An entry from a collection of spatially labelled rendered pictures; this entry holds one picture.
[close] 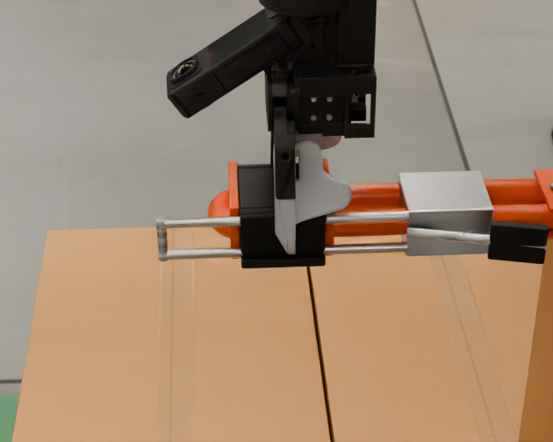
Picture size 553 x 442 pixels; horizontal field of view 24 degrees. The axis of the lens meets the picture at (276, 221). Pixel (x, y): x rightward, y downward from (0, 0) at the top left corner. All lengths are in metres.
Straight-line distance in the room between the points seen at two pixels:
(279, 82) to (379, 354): 0.84
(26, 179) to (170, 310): 1.45
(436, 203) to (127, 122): 2.45
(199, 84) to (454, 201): 0.23
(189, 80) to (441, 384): 0.83
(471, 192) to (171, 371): 0.75
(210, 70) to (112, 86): 2.68
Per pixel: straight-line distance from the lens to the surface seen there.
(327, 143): 1.07
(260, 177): 1.05
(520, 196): 1.08
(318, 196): 0.98
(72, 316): 1.82
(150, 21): 4.02
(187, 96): 0.96
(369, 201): 1.06
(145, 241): 1.97
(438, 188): 1.06
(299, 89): 0.95
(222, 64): 0.95
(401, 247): 1.03
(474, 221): 1.04
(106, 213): 3.05
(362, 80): 0.95
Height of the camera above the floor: 1.64
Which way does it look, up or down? 33 degrees down
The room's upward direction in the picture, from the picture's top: straight up
